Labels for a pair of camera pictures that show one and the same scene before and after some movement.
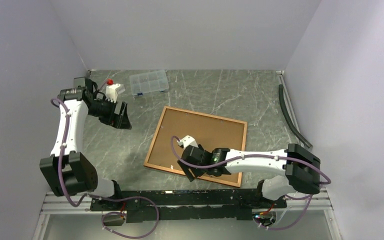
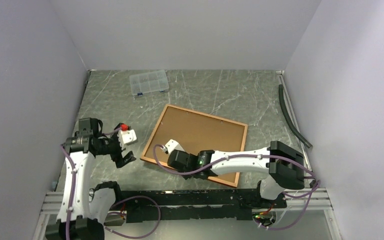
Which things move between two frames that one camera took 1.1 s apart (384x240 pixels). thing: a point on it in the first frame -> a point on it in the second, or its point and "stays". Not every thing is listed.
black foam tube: x=287 y=117 stays
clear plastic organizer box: x=150 y=82 stays
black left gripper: x=123 y=118 -> x=126 y=159
